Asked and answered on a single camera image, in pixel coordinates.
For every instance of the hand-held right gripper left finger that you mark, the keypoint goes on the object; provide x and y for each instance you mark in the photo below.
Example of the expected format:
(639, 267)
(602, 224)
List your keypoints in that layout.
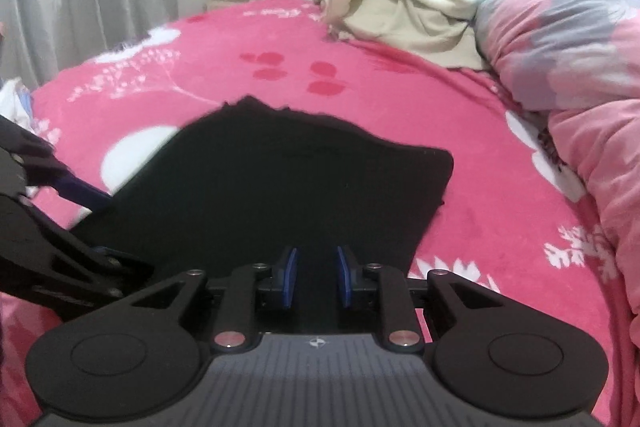
(289, 279)

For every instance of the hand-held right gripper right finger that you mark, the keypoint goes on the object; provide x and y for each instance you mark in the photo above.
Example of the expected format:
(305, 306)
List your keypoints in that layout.
(346, 279)

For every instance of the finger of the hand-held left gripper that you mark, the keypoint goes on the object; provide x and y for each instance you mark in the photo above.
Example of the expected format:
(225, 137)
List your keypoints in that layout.
(82, 192)
(125, 274)

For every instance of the black pants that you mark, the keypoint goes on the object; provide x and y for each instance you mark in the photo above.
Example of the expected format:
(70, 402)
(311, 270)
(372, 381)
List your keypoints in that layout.
(275, 182)

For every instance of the white folded garment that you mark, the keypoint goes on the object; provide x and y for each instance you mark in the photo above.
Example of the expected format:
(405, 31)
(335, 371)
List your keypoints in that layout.
(15, 102)

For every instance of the pink floral bed blanket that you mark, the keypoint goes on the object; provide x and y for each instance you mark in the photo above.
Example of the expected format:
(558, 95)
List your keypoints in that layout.
(300, 57)

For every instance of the beige cloth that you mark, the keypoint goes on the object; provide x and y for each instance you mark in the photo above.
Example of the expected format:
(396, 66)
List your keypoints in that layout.
(400, 22)

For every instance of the pink grey flowered quilt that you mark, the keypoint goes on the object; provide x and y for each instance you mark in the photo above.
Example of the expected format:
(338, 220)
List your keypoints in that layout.
(575, 57)

